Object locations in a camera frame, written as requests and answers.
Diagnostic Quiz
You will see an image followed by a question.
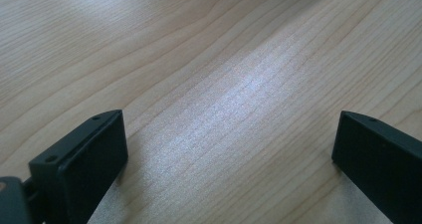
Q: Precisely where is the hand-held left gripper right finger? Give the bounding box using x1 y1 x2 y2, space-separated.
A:
331 110 422 224

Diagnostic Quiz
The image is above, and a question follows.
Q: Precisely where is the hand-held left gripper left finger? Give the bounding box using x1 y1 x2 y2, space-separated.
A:
28 109 129 224

